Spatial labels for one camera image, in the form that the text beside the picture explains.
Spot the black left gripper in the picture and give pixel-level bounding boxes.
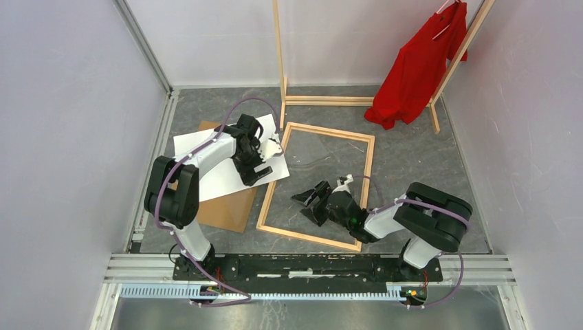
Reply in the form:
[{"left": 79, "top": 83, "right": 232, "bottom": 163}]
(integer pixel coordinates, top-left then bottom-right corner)
[{"left": 233, "top": 138, "right": 273, "bottom": 187}]

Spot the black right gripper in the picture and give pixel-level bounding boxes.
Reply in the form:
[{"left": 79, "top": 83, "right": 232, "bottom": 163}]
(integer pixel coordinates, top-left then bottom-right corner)
[{"left": 291, "top": 179, "right": 351, "bottom": 231}]

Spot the printed photo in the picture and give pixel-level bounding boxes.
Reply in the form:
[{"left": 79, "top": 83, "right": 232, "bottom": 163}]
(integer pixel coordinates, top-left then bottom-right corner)
[{"left": 173, "top": 115, "right": 289, "bottom": 201}]

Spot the brown backing board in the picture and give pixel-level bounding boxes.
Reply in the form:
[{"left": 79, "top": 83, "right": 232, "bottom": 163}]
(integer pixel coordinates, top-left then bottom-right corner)
[{"left": 169, "top": 120, "right": 259, "bottom": 234}]

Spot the light wooden picture frame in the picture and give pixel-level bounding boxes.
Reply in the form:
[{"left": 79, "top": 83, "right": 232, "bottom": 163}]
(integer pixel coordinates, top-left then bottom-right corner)
[{"left": 256, "top": 121, "right": 377, "bottom": 253}]

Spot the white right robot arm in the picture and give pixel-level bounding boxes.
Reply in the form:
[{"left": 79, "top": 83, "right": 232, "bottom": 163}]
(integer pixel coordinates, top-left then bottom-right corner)
[{"left": 291, "top": 174, "right": 473, "bottom": 281}]

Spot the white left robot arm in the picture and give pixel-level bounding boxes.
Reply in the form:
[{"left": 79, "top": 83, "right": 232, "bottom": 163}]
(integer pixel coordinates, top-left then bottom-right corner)
[{"left": 144, "top": 114, "right": 283, "bottom": 281}]

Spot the wooden clothes rack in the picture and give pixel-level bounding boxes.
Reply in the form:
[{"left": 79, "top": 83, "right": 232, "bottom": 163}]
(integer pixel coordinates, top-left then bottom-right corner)
[{"left": 272, "top": 0, "right": 496, "bottom": 135}]

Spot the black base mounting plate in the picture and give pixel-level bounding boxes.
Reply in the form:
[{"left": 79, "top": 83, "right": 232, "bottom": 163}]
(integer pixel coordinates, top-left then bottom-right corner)
[{"left": 173, "top": 254, "right": 443, "bottom": 295}]

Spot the red t-shirt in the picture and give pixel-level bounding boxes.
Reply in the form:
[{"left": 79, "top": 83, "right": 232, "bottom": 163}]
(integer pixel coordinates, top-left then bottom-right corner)
[{"left": 364, "top": 2, "right": 468, "bottom": 130}]

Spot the pink clothes hanger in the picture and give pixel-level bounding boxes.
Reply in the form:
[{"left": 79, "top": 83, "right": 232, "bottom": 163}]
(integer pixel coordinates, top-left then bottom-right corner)
[{"left": 432, "top": 0, "right": 461, "bottom": 40}]

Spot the white slotted cable duct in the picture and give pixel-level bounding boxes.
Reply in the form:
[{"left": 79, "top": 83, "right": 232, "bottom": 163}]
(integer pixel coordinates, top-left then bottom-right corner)
[{"left": 119, "top": 284, "right": 404, "bottom": 302}]

